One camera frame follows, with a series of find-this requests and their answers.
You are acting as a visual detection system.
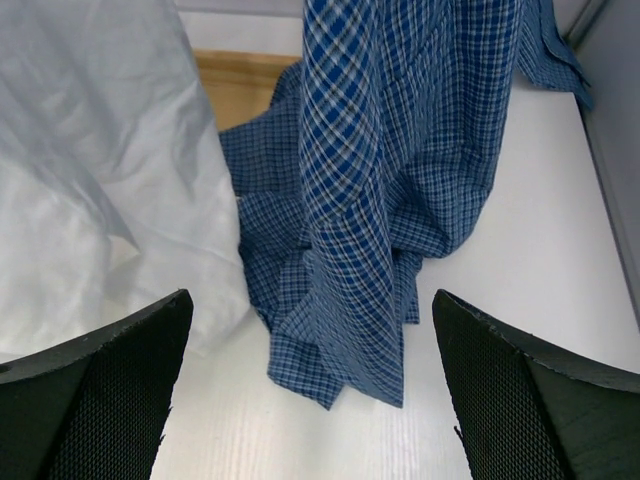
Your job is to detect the blue checkered shirt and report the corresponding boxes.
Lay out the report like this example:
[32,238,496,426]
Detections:
[220,1,591,408]

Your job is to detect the wooden clothes rack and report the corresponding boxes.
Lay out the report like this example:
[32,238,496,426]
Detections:
[193,49,299,131]

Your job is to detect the right aluminium frame post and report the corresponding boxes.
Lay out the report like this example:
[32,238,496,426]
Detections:
[566,0,639,304]

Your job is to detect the white shirt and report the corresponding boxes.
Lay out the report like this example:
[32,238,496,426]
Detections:
[1,1,249,361]

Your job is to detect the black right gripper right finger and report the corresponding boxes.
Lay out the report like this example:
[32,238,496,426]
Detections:
[432,290,639,479]

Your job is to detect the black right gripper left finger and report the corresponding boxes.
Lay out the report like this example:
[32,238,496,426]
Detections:
[1,289,193,479]

